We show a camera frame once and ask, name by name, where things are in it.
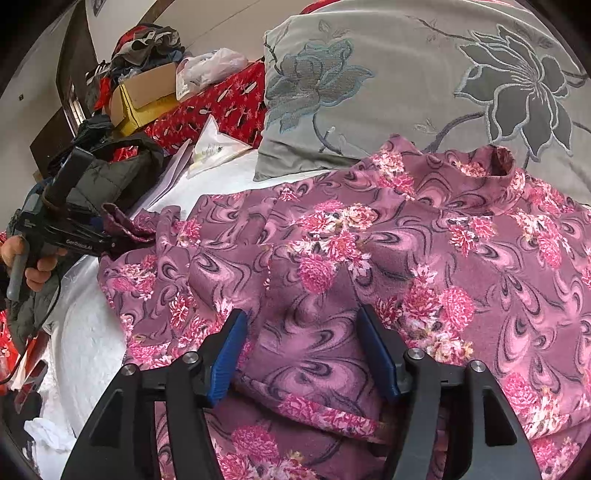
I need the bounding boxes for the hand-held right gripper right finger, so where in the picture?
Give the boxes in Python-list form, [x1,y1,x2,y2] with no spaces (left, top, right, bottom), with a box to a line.
[356,305,543,480]

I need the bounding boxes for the dark wooden door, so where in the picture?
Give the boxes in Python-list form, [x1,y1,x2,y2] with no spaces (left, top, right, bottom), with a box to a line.
[30,4,100,168]

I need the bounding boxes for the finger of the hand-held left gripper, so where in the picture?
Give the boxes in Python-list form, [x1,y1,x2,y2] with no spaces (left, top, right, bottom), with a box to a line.
[95,230,155,256]

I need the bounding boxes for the pile of clothes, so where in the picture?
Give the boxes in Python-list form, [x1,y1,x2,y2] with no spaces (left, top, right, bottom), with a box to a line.
[85,23,186,112]

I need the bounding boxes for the clear plastic packet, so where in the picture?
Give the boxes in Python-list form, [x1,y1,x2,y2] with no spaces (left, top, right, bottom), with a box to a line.
[187,114,253,179]

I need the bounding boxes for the cardboard box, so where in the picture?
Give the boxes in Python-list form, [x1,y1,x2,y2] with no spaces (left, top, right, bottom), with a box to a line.
[104,62,182,137]

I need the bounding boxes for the person's left hand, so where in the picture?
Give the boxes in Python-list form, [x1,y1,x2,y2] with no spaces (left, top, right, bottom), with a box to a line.
[0,234,68,288]

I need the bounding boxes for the white plastic bag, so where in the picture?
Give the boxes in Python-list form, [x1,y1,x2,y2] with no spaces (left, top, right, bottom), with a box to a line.
[175,47,250,103]

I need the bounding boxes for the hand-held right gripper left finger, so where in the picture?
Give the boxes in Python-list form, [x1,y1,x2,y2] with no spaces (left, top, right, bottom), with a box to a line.
[60,308,250,480]

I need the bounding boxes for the person's left forearm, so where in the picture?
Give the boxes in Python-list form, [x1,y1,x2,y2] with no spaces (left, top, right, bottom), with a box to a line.
[6,276,64,352]

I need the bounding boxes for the white papers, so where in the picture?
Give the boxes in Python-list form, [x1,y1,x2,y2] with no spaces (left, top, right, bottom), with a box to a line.
[134,138,193,209]

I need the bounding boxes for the dark green padded jacket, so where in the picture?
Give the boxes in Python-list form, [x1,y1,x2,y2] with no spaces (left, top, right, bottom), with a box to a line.
[46,115,167,223]

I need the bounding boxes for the pink floral garment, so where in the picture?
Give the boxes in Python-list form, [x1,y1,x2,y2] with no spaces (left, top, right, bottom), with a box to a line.
[98,134,591,480]

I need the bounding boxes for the grey floral quilt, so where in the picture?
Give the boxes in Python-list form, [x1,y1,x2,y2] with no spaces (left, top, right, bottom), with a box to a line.
[253,0,591,205]

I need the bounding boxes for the white cloth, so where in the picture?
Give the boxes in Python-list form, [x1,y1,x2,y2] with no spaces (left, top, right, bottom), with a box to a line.
[23,418,75,459]

